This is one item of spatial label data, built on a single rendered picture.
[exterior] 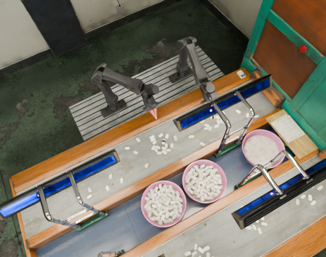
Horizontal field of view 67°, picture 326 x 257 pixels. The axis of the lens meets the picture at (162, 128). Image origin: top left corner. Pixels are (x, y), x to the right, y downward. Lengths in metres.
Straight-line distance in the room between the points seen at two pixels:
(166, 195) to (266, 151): 0.71
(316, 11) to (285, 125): 0.70
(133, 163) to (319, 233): 1.13
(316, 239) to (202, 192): 0.64
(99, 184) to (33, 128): 1.48
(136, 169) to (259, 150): 0.80
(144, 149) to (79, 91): 1.53
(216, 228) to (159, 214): 0.33
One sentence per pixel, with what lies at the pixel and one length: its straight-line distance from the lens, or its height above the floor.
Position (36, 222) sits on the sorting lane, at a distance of 1.73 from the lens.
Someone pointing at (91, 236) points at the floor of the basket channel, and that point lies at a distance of 1.66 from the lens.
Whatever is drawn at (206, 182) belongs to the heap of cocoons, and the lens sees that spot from 1.58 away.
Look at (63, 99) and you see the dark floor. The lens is 3.00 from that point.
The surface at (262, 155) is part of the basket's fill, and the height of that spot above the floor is 0.74.
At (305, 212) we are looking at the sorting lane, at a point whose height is 0.74.
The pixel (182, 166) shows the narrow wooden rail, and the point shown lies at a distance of 1.56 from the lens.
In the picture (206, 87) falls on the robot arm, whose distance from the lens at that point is 1.56.
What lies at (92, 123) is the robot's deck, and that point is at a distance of 1.90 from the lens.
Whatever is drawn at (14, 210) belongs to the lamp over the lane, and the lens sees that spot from 1.42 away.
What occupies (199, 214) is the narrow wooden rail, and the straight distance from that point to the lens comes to 1.51.
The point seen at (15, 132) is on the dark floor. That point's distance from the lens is 3.02.
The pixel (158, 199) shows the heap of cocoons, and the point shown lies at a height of 0.74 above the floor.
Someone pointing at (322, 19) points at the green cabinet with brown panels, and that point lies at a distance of 1.49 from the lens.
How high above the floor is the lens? 2.25
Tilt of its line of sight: 63 degrees down
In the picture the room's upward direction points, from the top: 6 degrees counter-clockwise
